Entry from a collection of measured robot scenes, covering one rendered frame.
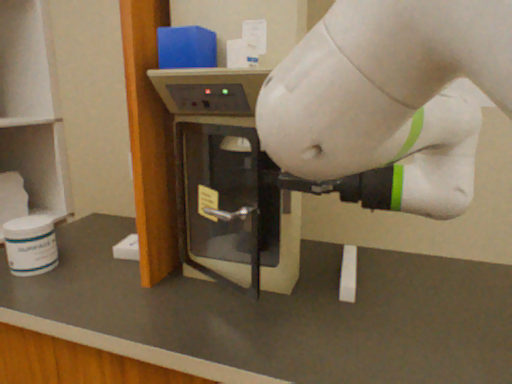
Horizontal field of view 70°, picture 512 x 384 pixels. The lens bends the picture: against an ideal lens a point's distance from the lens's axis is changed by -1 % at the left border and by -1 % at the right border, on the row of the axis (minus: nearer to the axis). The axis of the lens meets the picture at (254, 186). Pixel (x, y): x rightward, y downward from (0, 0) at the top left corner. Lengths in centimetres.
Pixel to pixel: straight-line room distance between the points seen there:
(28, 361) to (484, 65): 119
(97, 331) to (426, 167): 77
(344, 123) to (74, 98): 159
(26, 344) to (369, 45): 110
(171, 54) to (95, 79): 88
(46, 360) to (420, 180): 100
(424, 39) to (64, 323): 92
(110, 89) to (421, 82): 148
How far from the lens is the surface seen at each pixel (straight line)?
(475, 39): 23
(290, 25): 89
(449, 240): 139
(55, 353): 113
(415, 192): 71
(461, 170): 72
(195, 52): 85
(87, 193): 185
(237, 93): 84
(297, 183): 73
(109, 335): 92
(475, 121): 71
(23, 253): 125
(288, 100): 30
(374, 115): 29
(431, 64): 28
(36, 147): 200
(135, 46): 96
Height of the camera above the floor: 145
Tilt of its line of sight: 14 degrees down
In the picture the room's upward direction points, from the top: straight up
